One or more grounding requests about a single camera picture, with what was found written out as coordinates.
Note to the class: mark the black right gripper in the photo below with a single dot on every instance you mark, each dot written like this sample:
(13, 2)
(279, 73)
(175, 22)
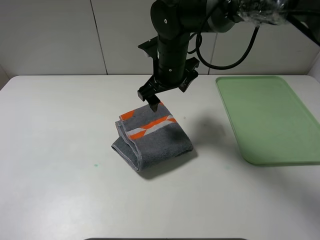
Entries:
(167, 79)

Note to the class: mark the grey towel with orange pattern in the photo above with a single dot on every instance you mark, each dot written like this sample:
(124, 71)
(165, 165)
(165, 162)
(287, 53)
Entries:
(147, 138)

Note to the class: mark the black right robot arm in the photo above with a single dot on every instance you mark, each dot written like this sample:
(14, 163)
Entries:
(179, 24)

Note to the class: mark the light green plastic tray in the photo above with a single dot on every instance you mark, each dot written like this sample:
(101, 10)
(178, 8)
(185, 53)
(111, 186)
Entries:
(271, 124)

